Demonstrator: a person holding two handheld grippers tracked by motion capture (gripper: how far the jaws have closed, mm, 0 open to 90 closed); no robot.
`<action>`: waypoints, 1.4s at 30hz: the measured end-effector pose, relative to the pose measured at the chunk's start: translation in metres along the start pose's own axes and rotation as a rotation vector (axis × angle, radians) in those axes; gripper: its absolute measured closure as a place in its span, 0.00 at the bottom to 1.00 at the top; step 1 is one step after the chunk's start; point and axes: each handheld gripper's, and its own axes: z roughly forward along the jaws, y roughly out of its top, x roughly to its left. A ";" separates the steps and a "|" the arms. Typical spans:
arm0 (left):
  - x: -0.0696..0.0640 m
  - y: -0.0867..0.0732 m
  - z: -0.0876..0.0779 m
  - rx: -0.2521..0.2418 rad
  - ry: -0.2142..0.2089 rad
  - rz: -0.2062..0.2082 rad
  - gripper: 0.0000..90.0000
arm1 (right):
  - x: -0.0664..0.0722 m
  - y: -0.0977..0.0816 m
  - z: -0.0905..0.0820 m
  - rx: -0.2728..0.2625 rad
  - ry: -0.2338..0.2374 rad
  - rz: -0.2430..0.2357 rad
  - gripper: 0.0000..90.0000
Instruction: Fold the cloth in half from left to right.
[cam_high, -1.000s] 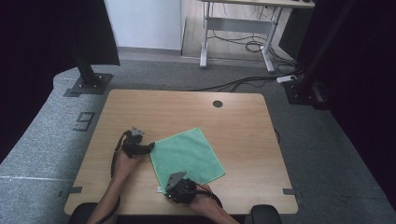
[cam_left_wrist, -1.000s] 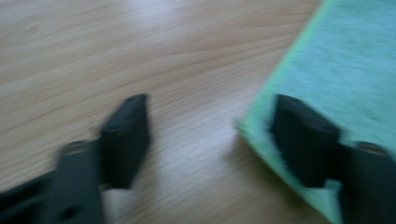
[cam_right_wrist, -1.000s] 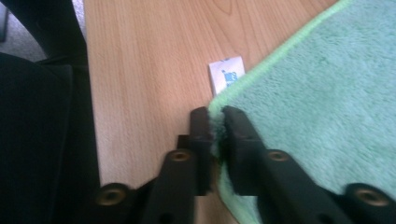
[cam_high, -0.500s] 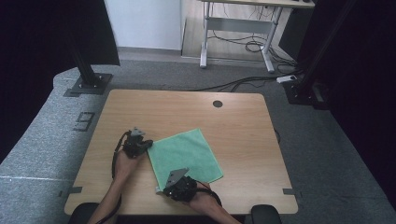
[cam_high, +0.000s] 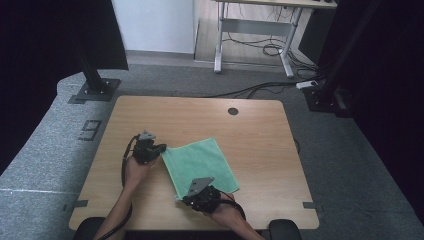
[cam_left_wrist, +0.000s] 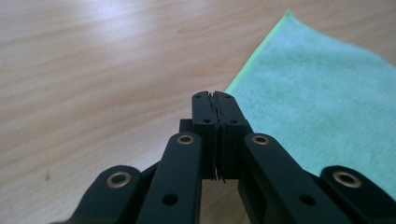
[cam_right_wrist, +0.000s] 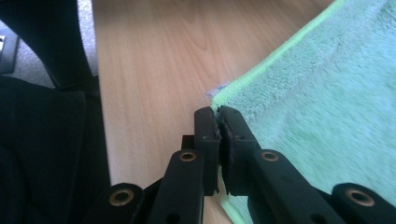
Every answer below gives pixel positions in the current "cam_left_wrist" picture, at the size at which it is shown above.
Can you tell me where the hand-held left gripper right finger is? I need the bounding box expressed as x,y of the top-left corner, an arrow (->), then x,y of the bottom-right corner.
214,91 -> 254,181

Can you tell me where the green cloth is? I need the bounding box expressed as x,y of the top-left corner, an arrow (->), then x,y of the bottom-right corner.
224,9 -> 396,201

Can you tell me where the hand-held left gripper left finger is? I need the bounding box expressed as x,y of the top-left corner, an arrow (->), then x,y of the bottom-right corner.
178,91 -> 218,181

